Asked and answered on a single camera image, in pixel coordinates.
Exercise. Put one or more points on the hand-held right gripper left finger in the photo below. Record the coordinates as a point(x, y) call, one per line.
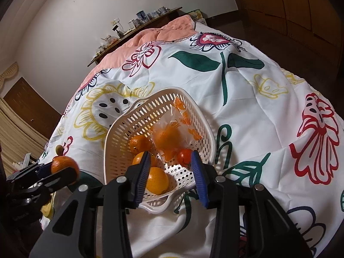
point(141, 182)

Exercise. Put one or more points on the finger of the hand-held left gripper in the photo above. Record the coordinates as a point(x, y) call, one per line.
point(57, 178)
point(35, 170)

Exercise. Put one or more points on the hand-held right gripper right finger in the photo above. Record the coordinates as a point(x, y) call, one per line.
point(200, 184)

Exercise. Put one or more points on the small tangerine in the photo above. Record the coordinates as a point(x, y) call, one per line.
point(63, 166)

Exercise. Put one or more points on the large oval orange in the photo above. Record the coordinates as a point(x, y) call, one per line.
point(158, 180)

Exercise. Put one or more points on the round orange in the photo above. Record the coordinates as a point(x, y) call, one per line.
point(138, 160)

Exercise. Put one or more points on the red tomato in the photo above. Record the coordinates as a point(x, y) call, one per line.
point(185, 157)

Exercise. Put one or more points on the tangerine with green stem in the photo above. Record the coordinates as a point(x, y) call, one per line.
point(138, 143)

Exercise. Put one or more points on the white plastic basket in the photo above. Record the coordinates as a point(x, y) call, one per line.
point(126, 129)

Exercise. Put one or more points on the plastic bag of oranges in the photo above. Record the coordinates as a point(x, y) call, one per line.
point(174, 131)

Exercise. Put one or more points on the small brown round fruit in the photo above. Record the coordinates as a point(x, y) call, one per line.
point(59, 149)

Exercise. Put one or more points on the beige curtain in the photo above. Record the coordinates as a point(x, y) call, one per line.
point(18, 131)

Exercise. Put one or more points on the brown wooden door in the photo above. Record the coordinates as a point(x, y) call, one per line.
point(31, 104)

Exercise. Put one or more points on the floral printed blanket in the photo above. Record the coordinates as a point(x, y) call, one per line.
point(268, 129)

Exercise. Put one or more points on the beige curtain valance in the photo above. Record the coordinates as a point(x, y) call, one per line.
point(9, 72)

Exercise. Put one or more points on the cluster of small bottles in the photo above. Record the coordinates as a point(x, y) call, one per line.
point(100, 49)

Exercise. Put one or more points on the pink quilt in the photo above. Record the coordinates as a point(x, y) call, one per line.
point(150, 39)

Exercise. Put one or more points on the wooden headboard shelf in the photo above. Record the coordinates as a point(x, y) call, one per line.
point(139, 29)

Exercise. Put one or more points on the black stand device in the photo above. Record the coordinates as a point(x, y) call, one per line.
point(117, 31)

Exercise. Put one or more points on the white pitcher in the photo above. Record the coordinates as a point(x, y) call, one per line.
point(131, 24)

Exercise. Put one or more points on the yellow green box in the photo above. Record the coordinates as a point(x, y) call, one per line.
point(197, 15)

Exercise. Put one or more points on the row of small jars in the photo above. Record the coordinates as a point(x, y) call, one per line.
point(160, 11)

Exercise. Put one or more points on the brown wooden wardrobe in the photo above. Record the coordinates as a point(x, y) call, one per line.
point(293, 5)

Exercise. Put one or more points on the white wall socket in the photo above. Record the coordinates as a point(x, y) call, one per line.
point(115, 20)

